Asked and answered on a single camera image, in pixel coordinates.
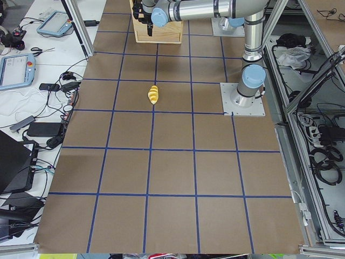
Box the toy bread loaf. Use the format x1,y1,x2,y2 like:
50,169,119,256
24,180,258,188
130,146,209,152
148,85,159,105

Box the black scissors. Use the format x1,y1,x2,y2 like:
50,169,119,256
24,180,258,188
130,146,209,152
30,47,55,57

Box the blue teach pendant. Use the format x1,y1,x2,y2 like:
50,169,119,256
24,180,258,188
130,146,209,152
36,11,72,38
1,53,36,91

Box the blue teach pendant near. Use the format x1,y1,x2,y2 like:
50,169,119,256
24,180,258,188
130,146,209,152
1,53,36,91

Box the aluminium frame post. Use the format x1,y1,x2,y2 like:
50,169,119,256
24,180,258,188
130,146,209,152
61,0,94,59

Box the white crumpled cloth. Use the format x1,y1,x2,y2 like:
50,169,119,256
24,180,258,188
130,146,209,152
277,46,311,70

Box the black power brick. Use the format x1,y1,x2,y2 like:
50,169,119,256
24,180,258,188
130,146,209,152
27,122,62,137

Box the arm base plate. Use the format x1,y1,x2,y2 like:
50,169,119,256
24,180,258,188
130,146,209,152
220,83,265,117
211,17,245,38

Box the wooden drawer cabinet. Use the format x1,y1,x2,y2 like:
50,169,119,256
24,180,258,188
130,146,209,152
129,1,183,44

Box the blue teach pendant far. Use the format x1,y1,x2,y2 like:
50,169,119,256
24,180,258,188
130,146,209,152
36,11,72,38

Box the black laptop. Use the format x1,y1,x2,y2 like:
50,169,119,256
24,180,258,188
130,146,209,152
1,132,38,194

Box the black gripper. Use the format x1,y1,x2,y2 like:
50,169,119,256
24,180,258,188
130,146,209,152
132,0,151,24

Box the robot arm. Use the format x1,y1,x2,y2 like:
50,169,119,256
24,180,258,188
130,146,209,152
219,17,245,31
132,0,268,108

